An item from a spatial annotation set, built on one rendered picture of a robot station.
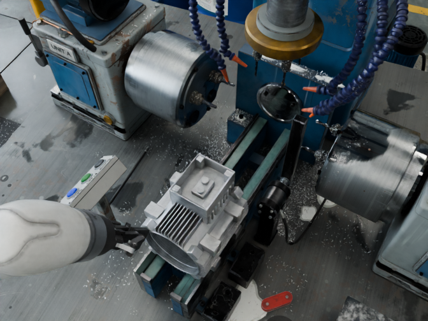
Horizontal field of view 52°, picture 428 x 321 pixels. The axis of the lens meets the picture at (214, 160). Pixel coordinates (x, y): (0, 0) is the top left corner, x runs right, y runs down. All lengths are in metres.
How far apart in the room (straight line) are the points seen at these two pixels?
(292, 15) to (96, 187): 0.60
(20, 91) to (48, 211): 2.40
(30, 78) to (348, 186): 2.38
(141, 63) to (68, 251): 0.71
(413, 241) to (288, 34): 0.56
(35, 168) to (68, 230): 0.89
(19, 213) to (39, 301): 0.71
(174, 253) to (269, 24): 0.59
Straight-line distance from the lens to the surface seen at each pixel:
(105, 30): 1.33
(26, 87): 3.03
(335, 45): 1.28
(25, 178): 1.52
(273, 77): 1.26
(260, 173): 1.27
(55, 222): 0.65
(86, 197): 1.09
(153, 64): 1.24
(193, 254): 0.96
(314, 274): 1.28
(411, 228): 1.11
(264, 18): 1.03
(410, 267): 1.24
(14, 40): 3.41
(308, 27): 1.03
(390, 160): 1.08
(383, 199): 1.09
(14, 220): 0.62
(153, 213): 1.03
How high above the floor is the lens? 1.97
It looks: 55 degrees down
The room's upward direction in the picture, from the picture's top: 1 degrees counter-clockwise
